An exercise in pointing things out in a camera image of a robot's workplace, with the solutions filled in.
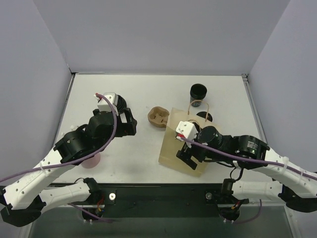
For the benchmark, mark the stack of black cups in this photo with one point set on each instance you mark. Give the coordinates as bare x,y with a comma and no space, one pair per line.
197,94

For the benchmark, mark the brown pulp cup carrier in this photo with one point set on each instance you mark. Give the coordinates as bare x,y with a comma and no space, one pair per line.
158,117

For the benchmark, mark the pink straw holder cup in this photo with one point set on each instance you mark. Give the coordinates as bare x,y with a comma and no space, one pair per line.
91,162

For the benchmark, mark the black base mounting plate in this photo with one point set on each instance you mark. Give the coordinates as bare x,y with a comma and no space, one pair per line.
161,200

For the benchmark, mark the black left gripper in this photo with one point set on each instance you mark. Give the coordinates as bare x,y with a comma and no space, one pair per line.
129,124

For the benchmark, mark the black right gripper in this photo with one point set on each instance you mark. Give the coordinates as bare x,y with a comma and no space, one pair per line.
189,153

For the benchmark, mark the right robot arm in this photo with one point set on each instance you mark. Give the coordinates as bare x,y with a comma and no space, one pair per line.
263,173

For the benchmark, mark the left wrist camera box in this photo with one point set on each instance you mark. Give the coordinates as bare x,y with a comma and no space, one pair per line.
104,103

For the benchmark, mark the tan paper bag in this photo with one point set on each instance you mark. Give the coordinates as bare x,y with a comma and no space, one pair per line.
170,146

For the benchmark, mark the stack of black lids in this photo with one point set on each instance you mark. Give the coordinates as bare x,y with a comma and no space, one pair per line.
121,104

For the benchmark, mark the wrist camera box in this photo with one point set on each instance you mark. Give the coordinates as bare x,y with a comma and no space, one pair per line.
187,130
104,103

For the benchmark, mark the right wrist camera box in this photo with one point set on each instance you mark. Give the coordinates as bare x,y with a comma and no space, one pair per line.
187,130

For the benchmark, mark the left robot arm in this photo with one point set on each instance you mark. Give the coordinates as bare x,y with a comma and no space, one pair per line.
27,199

